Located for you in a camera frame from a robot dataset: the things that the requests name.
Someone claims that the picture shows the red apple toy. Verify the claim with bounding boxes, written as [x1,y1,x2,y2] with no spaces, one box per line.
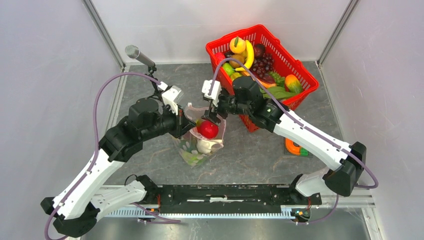
[196,120,219,139]

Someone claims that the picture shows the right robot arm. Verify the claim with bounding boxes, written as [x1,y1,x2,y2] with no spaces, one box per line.
[201,76,367,204]

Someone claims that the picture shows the red strawberry toy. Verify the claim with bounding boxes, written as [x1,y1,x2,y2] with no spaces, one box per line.
[214,52,226,64]

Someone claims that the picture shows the yellow green starfruit toy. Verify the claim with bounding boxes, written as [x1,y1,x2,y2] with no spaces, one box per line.
[230,72,243,81]

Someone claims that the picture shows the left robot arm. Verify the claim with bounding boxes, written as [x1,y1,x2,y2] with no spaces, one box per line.
[41,98,196,238]

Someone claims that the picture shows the mango toy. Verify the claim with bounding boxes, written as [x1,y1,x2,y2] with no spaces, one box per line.
[284,74,303,94]

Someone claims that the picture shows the clear pink zip top bag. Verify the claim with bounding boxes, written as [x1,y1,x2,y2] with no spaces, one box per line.
[173,116,227,160]

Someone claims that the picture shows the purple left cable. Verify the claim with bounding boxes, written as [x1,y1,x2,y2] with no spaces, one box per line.
[43,72,181,240]

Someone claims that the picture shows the papaya slice toy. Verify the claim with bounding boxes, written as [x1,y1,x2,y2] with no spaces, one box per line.
[250,72,277,89]

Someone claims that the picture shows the green lime toy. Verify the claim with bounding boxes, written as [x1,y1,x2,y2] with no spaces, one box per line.
[221,62,236,77]

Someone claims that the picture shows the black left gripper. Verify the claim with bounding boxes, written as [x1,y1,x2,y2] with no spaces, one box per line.
[141,101,197,141]

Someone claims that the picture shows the white mushroom toy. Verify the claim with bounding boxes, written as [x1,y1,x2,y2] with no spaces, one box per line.
[196,139,223,155]

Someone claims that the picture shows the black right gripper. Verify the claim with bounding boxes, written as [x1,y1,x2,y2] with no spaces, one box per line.
[201,88,252,127]

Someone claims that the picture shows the dark grape bunch toy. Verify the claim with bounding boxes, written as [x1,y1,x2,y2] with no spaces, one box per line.
[250,43,275,77]

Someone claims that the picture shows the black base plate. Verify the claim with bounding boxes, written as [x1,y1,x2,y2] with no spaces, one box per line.
[141,184,322,214]

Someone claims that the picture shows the red plastic basket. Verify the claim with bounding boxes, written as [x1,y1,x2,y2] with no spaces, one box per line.
[205,24,320,133]

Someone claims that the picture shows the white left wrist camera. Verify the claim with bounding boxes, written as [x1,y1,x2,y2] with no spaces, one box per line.
[157,81,184,116]

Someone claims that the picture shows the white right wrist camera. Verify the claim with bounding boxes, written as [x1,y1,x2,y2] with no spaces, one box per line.
[201,79,222,107]

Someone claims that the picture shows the single yellow banana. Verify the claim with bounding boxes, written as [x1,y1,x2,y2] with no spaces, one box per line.
[232,40,255,69]

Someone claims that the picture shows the brown potato toy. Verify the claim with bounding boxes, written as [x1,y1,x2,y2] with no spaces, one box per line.
[229,53,246,69]

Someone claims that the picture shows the grey microphone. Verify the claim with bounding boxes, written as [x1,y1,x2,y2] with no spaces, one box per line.
[124,45,156,68]

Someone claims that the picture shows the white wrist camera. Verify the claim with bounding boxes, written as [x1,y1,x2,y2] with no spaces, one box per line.
[157,81,184,116]
[201,79,222,107]

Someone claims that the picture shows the green leaf vegetable toy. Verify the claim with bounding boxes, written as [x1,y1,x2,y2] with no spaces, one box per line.
[259,86,297,100]

